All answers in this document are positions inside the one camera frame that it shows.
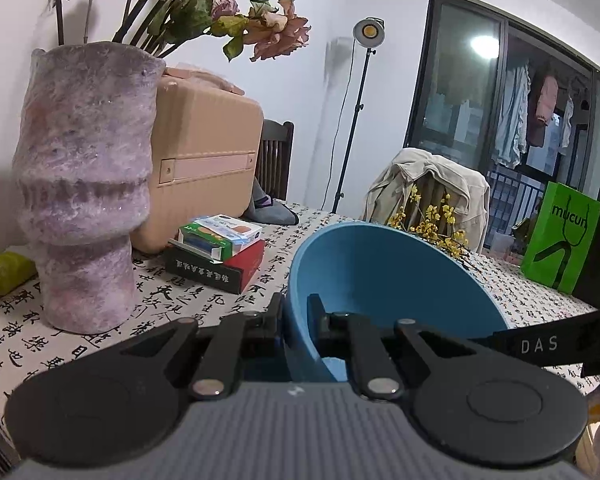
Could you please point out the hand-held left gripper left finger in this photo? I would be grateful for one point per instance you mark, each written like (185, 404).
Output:
(260, 330)

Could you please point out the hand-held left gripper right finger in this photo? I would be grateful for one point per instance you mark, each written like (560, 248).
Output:
(316, 322)

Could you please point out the blue bowl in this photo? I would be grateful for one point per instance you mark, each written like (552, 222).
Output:
(380, 270)

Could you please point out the red and black box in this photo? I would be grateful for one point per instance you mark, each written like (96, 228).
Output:
(205, 272)

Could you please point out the green paper bag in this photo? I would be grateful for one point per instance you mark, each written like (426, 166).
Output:
(587, 260)

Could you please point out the white and blue box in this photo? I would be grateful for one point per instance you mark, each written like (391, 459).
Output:
(230, 227)

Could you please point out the green and white box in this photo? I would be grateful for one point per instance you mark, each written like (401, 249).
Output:
(200, 240)

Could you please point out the grey and purple cloth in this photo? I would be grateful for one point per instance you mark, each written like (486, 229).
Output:
(275, 212)

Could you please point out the dark wooden chair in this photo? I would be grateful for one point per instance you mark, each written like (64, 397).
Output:
(275, 155)

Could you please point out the yellow flower branch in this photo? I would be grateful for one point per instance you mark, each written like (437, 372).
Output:
(449, 211)

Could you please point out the wooden chair under jacket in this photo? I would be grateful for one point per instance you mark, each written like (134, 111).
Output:
(432, 192)

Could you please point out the beige jacket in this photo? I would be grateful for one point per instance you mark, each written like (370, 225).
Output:
(455, 185)

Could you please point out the small pink suitcase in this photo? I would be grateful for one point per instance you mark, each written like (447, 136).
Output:
(205, 140)

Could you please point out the hanging white garment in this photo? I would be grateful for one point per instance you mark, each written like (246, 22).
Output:
(567, 125)

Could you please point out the pink grey stone vase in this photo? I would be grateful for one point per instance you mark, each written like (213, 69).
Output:
(80, 185)

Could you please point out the hanging light blue shirt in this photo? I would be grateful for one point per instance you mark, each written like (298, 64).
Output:
(512, 115)

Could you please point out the hanging pink garment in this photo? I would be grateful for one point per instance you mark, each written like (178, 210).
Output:
(547, 100)

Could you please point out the yellow-green plastic bag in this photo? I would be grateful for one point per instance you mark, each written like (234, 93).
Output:
(5, 272)

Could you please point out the dried pink rose bouquet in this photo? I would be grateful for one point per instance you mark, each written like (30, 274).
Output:
(275, 35)

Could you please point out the black framed glass door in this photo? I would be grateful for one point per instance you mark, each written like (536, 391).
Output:
(455, 60)

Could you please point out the studio lamp on stand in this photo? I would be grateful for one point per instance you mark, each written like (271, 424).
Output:
(369, 30)

